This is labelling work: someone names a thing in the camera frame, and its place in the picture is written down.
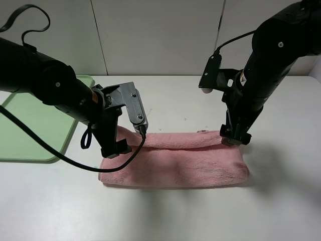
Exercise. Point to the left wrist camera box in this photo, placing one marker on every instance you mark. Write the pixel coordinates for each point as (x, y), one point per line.
(125, 94)

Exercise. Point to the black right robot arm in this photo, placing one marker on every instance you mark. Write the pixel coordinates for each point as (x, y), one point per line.
(277, 43)

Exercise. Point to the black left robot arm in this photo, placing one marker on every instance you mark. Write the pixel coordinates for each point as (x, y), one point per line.
(24, 70)

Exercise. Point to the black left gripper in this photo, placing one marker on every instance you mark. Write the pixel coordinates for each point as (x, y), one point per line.
(103, 126)

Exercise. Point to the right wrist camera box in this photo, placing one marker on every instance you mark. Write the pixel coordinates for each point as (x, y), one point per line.
(216, 78)

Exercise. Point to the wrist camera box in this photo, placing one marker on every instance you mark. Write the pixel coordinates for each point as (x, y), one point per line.
(125, 94)
(216, 78)

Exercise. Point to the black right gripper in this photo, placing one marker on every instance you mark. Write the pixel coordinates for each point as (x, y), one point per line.
(242, 111)

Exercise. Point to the pink fluffy towel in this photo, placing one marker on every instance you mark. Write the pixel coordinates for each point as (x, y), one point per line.
(181, 160)

